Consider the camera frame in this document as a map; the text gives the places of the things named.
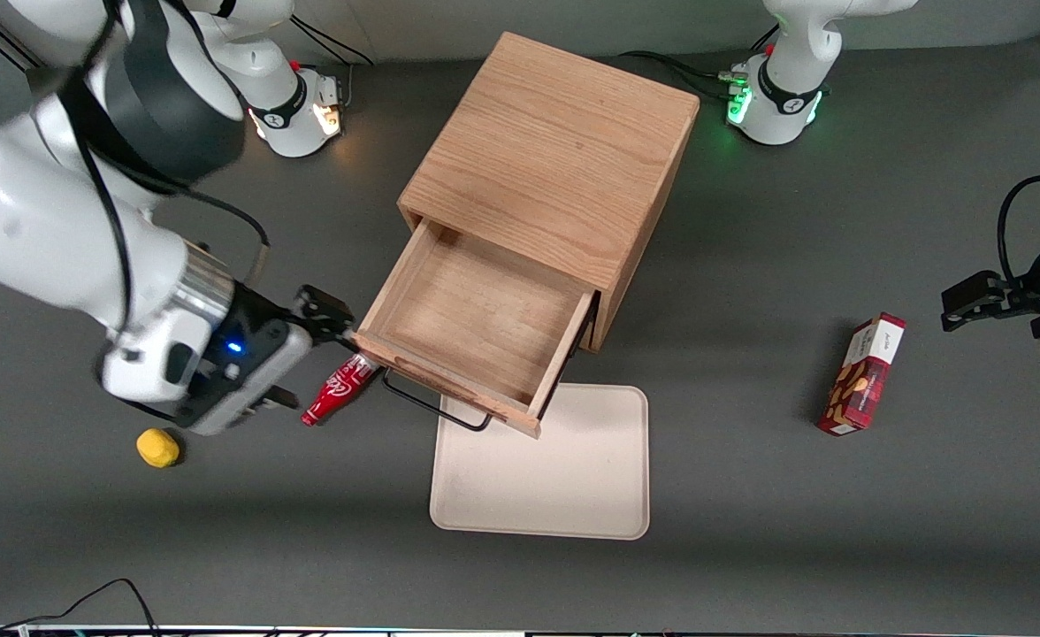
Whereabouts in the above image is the wooden drawer cabinet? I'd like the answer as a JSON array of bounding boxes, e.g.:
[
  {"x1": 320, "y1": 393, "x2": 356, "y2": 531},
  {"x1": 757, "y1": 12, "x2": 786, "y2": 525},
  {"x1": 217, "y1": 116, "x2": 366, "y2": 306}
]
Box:
[{"x1": 398, "y1": 32, "x2": 700, "y2": 354}]

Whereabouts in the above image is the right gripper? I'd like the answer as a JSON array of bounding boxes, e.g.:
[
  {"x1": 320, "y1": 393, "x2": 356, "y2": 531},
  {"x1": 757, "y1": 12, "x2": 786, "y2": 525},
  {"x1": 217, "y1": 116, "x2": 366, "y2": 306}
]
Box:
[{"x1": 98, "y1": 281, "x2": 359, "y2": 437}]

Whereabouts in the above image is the red cookie box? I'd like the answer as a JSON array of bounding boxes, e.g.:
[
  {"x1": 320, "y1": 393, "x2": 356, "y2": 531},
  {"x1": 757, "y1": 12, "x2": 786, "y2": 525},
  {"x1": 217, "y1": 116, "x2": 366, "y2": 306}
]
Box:
[{"x1": 817, "y1": 312, "x2": 907, "y2": 437}]

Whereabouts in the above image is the yellow round toy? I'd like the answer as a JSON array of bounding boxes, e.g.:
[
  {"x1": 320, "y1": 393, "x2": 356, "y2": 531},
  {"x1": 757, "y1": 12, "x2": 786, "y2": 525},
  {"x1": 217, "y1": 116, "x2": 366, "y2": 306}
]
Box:
[{"x1": 136, "y1": 428, "x2": 181, "y2": 469}]

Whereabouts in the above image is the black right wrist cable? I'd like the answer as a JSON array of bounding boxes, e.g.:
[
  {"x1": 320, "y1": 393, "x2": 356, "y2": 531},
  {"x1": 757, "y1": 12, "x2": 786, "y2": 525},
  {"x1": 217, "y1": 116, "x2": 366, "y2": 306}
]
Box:
[{"x1": 65, "y1": 0, "x2": 271, "y2": 337}]

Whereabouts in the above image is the black wire drawer handle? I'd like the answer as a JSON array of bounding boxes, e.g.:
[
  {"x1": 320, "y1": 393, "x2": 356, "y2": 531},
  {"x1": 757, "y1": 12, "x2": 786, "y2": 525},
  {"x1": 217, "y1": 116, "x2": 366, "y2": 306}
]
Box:
[{"x1": 382, "y1": 369, "x2": 493, "y2": 434}]

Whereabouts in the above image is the wooden drawer with box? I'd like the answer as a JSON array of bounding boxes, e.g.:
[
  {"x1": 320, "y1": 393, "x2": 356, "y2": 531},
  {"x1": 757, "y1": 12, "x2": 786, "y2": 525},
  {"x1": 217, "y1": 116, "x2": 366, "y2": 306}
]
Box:
[{"x1": 351, "y1": 217, "x2": 597, "y2": 440}]

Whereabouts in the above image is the red cola bottle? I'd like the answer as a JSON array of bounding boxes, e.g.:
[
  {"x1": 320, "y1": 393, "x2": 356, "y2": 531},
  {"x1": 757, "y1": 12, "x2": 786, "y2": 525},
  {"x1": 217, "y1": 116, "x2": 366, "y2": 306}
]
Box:
[{"x1": 301, "y1": 352, "x2": 381, "y2": 427}]

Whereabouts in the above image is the black left arm base cable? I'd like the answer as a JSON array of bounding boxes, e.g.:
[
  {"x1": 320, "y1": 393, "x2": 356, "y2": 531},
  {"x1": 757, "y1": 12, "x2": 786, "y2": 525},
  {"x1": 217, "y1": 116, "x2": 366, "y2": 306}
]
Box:
[{"x1": 617, "y1": 25, "x2": 782, "y2": 100}]

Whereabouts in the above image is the black cable on table edge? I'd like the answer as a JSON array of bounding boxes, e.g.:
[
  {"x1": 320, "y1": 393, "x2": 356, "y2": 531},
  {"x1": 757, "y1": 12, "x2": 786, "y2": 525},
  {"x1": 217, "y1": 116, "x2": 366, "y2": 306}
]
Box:
[{"x1": 0, "y1": 557, "x2": 163, "y2": 637}]

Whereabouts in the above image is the black arm base cable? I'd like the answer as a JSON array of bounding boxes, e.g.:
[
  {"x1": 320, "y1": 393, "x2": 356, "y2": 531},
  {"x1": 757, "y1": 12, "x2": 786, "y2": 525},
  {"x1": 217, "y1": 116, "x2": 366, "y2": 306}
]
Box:
[
  {"x1": 617, "y1": 25, "x2": 782, "y2": 100},
  {"x1": 293, "y1": 13, "x2": 376, "y2": 114}
]

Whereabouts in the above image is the black right arm base cable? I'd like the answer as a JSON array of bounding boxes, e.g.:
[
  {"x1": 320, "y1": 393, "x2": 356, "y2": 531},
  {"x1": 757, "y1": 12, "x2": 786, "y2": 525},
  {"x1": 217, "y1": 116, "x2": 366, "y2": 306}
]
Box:
[{"x1": 293, "y1": 13, "x2": 376, "y2": 114}]

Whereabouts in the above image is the beige plastic tray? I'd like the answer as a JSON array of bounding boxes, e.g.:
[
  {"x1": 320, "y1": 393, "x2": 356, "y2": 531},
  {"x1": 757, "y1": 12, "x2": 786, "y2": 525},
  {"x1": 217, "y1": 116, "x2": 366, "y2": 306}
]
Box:
[{"x1": 430, "y1": 382, "x2": 651, "y2": 541}]

